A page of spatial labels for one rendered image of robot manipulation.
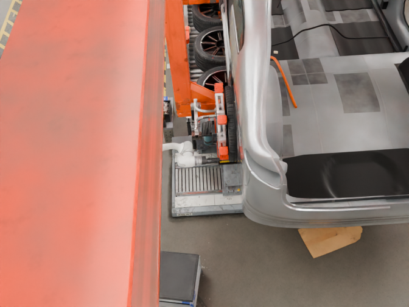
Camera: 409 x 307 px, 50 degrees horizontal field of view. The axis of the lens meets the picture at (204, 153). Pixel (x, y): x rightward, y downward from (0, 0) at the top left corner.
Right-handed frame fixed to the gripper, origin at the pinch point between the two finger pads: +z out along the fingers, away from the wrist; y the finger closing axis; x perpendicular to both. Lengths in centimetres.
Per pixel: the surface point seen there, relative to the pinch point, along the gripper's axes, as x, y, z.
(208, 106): 46, -44, -11
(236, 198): -44, -35, 10
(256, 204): -21, 89, 17
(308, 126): 26, 23, 70
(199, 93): 59, -35, -19
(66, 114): 50, 316, -34
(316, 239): -81, -8, 80
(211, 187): -34, -48, -13
